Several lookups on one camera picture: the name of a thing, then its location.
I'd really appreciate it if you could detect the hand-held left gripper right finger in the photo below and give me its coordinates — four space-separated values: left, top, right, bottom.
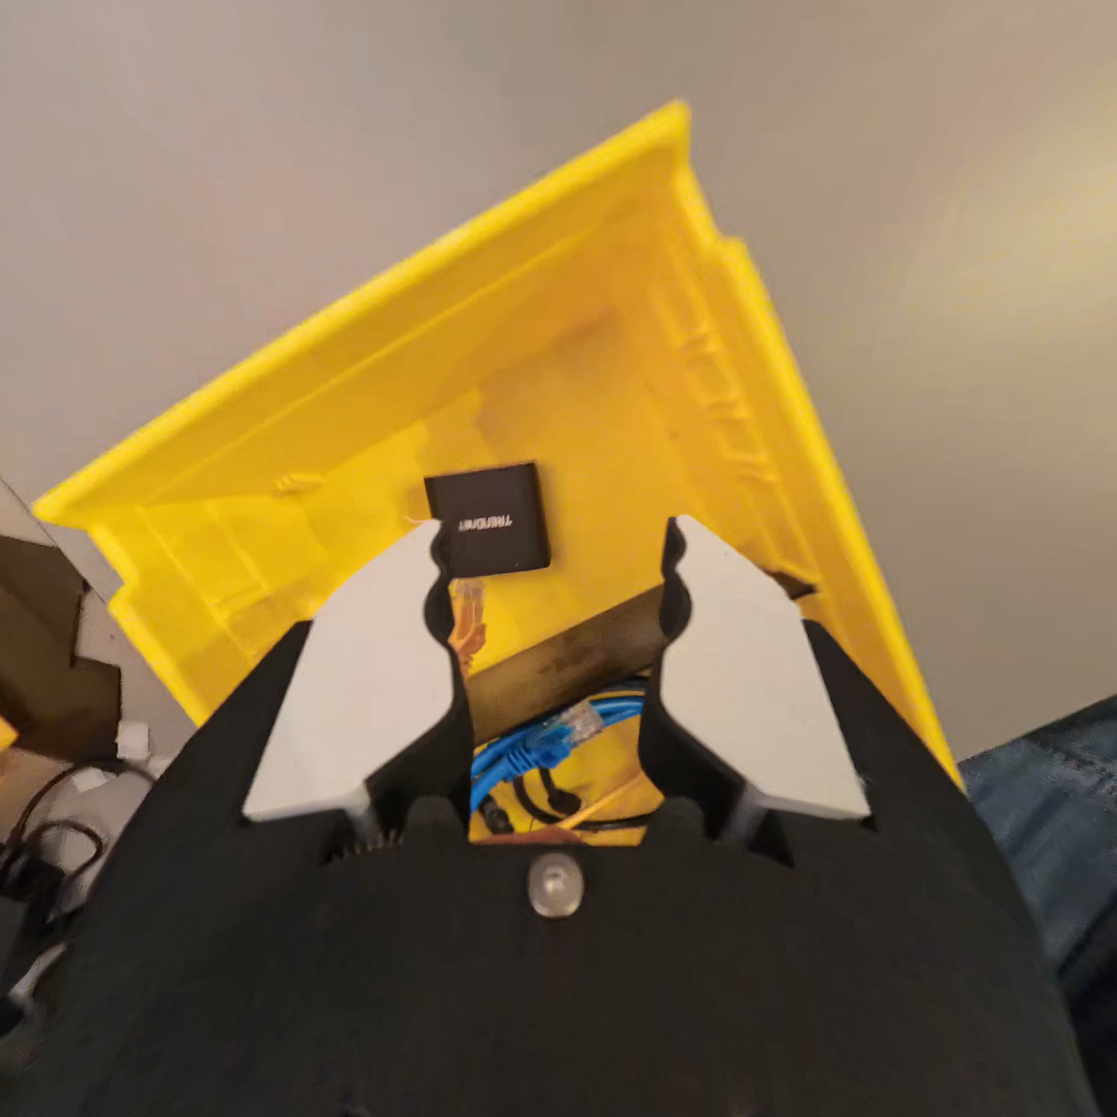
637 513 875 839

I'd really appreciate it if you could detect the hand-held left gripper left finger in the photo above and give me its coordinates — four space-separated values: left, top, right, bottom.
237 517 479 830

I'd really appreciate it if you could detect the orange ethernet cable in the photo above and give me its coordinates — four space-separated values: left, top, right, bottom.
446 576 654 830

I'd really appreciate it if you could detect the blue ethernet cable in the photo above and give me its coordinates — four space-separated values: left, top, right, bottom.
474 690 654 816

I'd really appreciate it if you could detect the black ethernet cable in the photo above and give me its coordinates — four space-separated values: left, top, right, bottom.
484 767 654 830

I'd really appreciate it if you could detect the black ethernet splitter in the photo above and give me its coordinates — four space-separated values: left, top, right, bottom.
422 457 552 580

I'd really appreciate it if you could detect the yellow plastic bin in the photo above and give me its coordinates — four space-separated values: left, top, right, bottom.
34 101 967 847

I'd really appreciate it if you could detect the black bin divider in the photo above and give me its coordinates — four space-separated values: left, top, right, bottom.
465 583 669 742

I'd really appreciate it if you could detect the person's leg in jeans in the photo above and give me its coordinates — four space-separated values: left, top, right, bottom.
955 695 1117 1117

